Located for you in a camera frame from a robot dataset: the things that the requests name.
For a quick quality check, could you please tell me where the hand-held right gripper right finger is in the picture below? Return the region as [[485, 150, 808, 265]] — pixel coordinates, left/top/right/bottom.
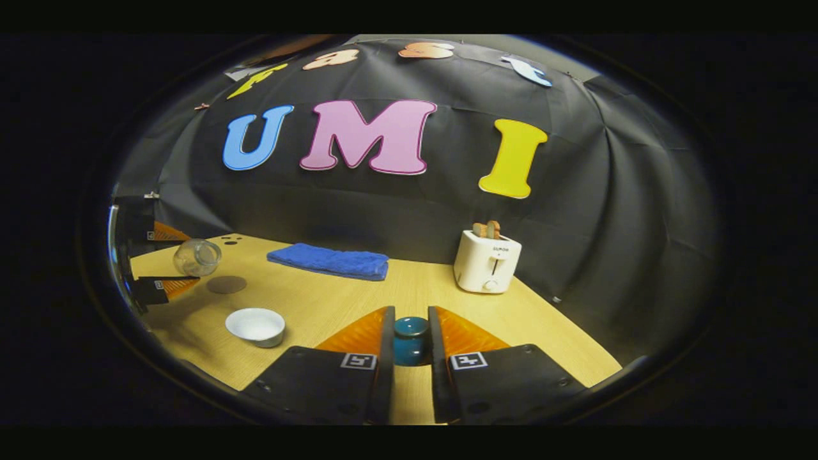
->
[[428, 305, 589, 426]]

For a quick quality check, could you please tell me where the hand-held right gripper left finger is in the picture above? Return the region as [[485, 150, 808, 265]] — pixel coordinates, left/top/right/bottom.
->
[[240, 305, 397, 426]]

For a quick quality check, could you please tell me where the teal teacup lid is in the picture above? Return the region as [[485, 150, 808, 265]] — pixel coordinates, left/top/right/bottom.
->
[[392, 316, 430, 367]]

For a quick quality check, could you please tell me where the clear plastic water bottle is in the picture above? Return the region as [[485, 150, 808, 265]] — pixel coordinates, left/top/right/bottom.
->
[[173, 238, 222, 277]]

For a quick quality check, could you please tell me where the round brown coaster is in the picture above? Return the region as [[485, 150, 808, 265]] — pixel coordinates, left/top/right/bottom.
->
[[206, 275, 248, 295]]

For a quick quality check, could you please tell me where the white toaster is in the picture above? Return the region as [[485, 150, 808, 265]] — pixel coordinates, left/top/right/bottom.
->
[[453, 229, 522, 295]]

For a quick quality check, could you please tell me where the blue towel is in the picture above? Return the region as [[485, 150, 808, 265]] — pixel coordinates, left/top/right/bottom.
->
[[266, 243, 390, 282]]

